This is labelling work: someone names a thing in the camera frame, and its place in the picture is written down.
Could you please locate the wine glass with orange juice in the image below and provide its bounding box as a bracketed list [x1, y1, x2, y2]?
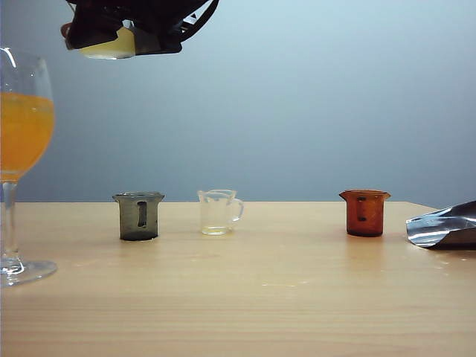
[0, 47, 59, 287]

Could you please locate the amber measuring cup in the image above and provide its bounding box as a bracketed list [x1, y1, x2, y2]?
[338, 189, 392, 237]

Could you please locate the dark grey measuring cup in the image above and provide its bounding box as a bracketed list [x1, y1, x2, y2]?
[112, 191, 166, 242]

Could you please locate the silver foil bag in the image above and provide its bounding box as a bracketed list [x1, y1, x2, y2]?
[405, 200, 476, 251]

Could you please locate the clear measuring cup with handle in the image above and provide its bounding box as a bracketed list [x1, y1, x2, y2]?
[196, 188, 245, 237]

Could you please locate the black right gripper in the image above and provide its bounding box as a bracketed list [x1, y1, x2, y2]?
[64, 0, 211, 56]

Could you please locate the clear measuring cup brown spot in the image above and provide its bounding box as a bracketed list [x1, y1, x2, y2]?
[61, 20, 138, 60]

